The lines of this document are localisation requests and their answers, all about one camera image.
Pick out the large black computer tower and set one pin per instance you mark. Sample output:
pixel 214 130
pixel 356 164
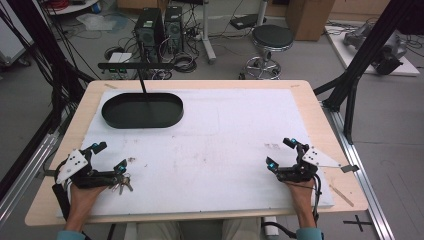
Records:
pixel 148 31

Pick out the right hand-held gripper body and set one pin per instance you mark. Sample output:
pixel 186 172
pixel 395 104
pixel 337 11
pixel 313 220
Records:
pixel 301 171

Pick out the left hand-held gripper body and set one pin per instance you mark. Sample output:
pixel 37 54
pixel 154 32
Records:
pixel 83 176

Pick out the black round stool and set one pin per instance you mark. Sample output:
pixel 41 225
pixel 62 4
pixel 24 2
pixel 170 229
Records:
pixel 271 38

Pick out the white board with grey machine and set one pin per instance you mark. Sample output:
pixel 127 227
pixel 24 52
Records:
pixel 380 50

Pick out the white table leg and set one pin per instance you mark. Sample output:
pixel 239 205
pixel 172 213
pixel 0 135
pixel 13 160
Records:
pixel 270 225

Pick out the person's right hand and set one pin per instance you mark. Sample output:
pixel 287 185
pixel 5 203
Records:
pixel 301 195

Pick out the light wooden table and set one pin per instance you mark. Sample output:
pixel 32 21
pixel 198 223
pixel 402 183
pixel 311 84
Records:
pixel 333 110

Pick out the flat black device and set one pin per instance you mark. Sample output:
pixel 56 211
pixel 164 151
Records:
pixel 246 21

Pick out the bunch of metal keys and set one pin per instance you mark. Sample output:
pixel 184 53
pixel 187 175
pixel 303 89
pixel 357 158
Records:
pixel 124 183

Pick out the white round table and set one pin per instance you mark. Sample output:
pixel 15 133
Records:
pixel 71 6

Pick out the person's left hand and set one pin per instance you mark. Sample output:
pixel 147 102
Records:
pixel 83 200

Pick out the black metal frame stand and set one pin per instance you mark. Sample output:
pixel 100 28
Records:
pixel 43 50
pixel 363 56

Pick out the small grey metal clip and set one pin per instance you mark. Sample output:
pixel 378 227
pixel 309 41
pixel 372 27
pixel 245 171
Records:
pixel 350 168

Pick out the clear plastic bag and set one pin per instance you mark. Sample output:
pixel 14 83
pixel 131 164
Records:
pixel 96 21

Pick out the small black computer tower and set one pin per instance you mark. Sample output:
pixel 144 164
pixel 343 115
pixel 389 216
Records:
pixel 174 28

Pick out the aluminium rail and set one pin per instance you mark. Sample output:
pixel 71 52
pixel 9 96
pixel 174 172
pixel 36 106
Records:
pixel 26 173
pixel 363 176

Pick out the brown cardboard box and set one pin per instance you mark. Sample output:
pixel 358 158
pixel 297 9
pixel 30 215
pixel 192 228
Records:
pixel 308 18

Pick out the white metal desk leg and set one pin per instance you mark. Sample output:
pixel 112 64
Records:
pixel 208 33

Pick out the black T-shaped stand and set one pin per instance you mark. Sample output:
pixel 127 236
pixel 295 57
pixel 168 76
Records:
pixel 140 66

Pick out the white foam board mat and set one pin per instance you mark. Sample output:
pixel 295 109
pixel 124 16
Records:
pixel 206 150

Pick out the thin wooden stick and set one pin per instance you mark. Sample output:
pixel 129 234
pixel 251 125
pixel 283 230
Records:
pixel 341 195

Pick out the black oval tray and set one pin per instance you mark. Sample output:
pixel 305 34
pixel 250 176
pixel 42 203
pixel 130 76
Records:
pixel 143 111

